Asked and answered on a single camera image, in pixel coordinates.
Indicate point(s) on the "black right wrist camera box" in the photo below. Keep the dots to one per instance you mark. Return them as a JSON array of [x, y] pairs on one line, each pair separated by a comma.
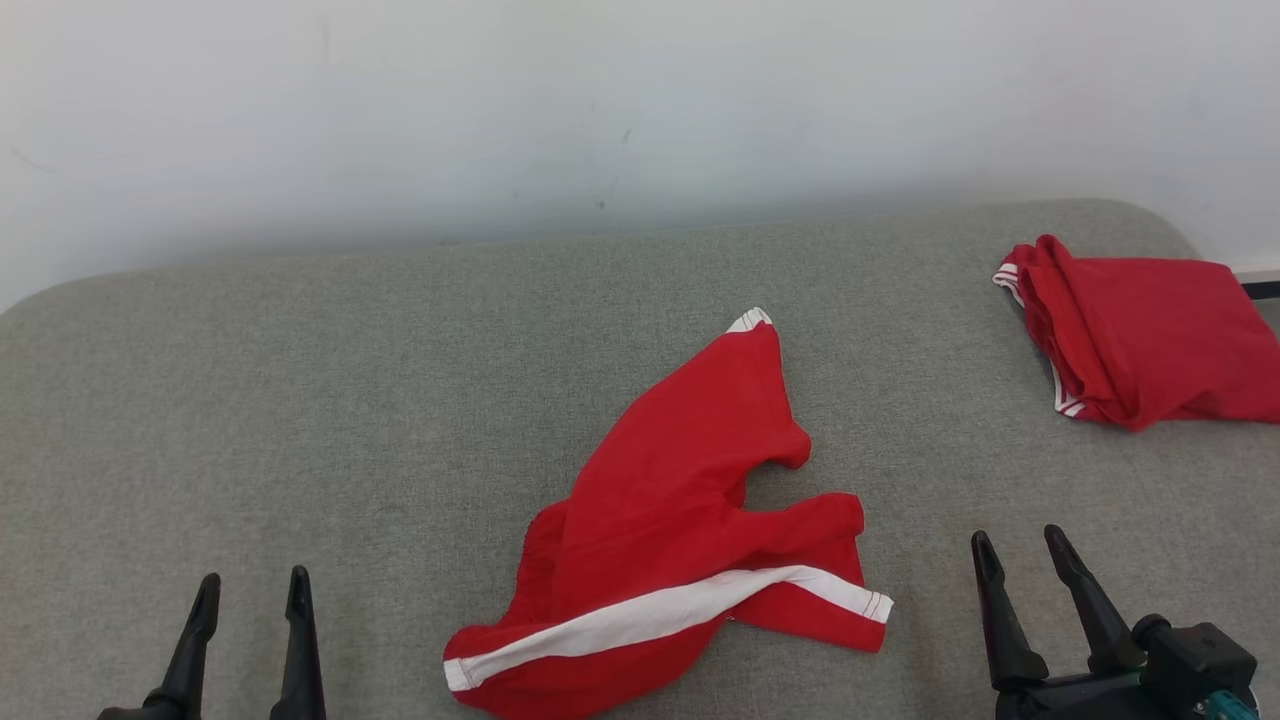
[[1200, 660]]

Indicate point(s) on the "red shorts with white stripe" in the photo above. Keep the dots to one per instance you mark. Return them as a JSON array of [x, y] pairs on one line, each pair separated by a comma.
[[670, 480]]

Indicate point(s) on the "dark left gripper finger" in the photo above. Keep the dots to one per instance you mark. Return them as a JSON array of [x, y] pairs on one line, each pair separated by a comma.
[[190, 660], [300, 660]]

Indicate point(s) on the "red Bulls basketball jersey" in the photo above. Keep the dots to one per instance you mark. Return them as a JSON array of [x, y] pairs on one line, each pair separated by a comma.
[[1150, 330]]

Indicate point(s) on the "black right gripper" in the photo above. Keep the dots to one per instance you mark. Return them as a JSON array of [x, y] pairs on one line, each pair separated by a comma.
[[1080, 700]]

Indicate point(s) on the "grey fabric sofa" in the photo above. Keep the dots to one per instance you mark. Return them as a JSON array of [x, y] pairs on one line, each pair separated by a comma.
[[300, 400]]

